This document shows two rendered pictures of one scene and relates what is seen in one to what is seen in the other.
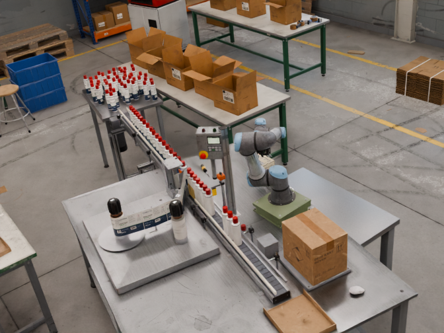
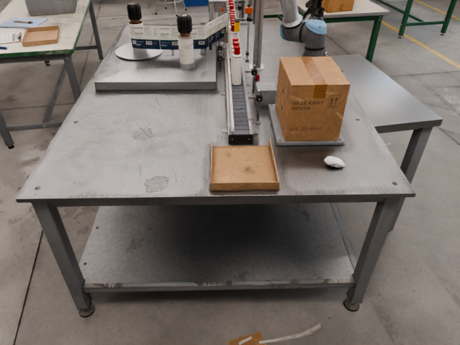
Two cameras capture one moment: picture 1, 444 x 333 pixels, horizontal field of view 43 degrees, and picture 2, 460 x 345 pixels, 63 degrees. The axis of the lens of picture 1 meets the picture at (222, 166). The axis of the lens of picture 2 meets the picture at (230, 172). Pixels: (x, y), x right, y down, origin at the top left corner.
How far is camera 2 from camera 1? 176 cm
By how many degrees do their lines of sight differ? 19
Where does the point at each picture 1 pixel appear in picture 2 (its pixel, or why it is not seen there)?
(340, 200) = (380, 86)
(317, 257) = (297, 100)
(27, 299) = not seen: hidden behind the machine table
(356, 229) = (379, 113)
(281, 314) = (227, 155)
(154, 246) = (158, 65)
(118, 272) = (109, 72)
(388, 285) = (380, 172)
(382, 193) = (447, 133)
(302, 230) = (297, 68)
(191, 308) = (146, 120)
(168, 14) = not seen: outside the picture
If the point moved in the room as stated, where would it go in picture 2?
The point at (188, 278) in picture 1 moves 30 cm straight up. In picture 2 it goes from (168, 98) to (161, 42)
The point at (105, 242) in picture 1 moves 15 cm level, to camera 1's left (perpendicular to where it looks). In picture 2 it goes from (122, 50) to (102, 47)
